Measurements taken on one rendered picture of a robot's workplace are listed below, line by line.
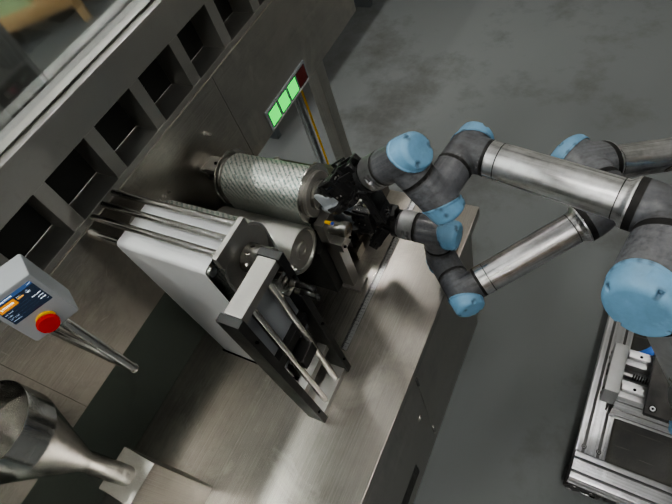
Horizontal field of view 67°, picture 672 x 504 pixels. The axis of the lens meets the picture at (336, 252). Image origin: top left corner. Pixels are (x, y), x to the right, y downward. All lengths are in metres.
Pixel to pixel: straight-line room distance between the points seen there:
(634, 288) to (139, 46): 1.05
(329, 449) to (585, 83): 2.65
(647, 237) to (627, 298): 0.10
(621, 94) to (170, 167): 2.61
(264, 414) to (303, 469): 0.18
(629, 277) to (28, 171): 1.04
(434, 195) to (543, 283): 1.56
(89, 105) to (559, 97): 2.66
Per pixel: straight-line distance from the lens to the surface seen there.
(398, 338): 1.38
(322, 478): 1.31
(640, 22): 3.86
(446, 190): 0.99
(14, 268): 0.77
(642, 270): 0.88
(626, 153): 1.42
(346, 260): 1.37
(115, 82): 1.21
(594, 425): 2.02
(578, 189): 0.99
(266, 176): 1.25
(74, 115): 1.15
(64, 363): 1.27
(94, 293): 1.25
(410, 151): 0.93
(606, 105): 3.26
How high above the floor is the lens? 2.14
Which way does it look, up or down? 53 degrees down
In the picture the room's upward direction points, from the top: 24 degrees counter-clockwise
